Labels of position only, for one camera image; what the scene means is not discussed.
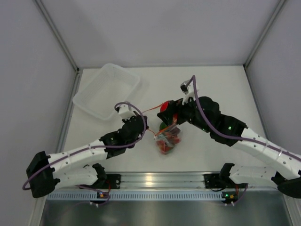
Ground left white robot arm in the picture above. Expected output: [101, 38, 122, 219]
[22, 113, 148, 198]

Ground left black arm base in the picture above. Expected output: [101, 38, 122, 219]
[80, 174, 121, 190]

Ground red fake tomato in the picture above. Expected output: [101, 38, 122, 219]
[160, 101, 169, 112]

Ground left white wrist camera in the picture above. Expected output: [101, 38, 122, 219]
[118, 105, 135, 120]

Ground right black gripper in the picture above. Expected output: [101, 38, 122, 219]
[159, 92, 211, 133]

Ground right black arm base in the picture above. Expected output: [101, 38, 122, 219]
[204, 173, 236, 189]

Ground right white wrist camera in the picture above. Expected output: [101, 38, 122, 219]
[180, 79, 195, 105]

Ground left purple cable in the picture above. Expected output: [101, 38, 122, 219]
[22, 103, 146, 190]

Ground aluminium mounting rail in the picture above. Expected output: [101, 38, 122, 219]
[107, 172, 219, 190]

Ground clear zip top bag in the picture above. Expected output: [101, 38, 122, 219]
[143, 103, 183, 156]

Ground white perforated plastic basket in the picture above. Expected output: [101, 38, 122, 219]
[72, 63, 141, 121]

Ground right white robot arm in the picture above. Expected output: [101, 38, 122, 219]
[157, 97, 301, 199]

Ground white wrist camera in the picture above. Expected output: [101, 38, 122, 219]
[118, 105, 135, 120]
[180, 79, 195, 105]

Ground green fake vegetable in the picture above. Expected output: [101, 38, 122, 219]
[159, 122, 167, 131]

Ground white slotted cable duct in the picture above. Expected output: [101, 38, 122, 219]
[47, 190, 226, 201]

